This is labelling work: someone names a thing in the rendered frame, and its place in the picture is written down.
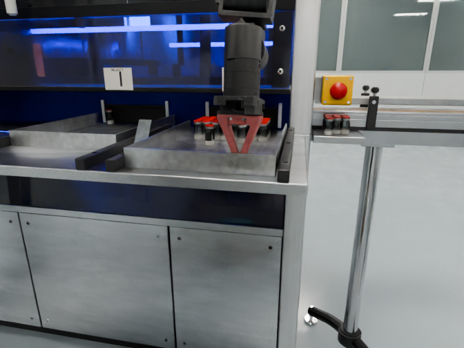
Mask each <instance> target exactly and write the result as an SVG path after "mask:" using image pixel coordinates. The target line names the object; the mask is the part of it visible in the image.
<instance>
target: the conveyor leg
mask: <svg viewBox="0 0 464 348"><path fill-rule="evenodd" d="M361 146H365V155H364V161H363V167H362V177H361V184H360V195H359V201H358V211H357V217H356V228H355V233H354V245H353V251H352V257H351V267H350V273H349V284H348V290H347V300H346V307H345V317H344V323H343V330H344V331H345V332H346V333H348V334H352V335H353V334H356V333H357V331H358V322H359V317H360V308H361V302H362V297H363V288H364V282H365V273H366V268H367V258H368V253H369V243H370V238H371V229H372V224H373V218H374V209H375V203H376V194H377V189H378V180H379V175H380V165H381V159H382V154H383V147H385V148H394V146H395V145H394V144H365V145H361Z"/></svg>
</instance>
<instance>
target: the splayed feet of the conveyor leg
mask: <svg viewBox="0 0 464 348"><path fill-rule="evenodd" d="M307 313H308V314H307V315H305V316H304V321H305V322H306V323H307V324H308V325H316V324H317V323H318V320H321V321H323V322H325V323H327V324H328V325H329V326H331V327H332V328H334V329H335V330H336V331H337V332H338V342H339V343H340V344H341V345H342V346H344V347H346V348H369V347H368V346H367V345H366V344H365V343H364V342H363V340H362V339H361V335H362V332H361V330H360V329H359V328H358V331H357V333H356V334H353V335H352V334H348V333H346V332H345V331H344V330H343V323H344V322H343V321H341V320H340V319H338V318H337V317H335V316H333V315H331V314H330V313H327V312H326V311H323V310H321V309H318V308H316V307H314V306H312V305H311V306H310V307H309V308H308V312H307Z"/></svg>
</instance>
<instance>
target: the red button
mask: <svg viewBox="0 0 464 348"><path fill-rule="evenodd" d="M329 92H330V95H331V96H332V97H333V98H334V99H342V98H344V97H345V96H346V94H347V87H346V85H345V84H344V83H341V82H337V83H334V84H333V85H332V86H331V88H330V91H329Z"/></svg>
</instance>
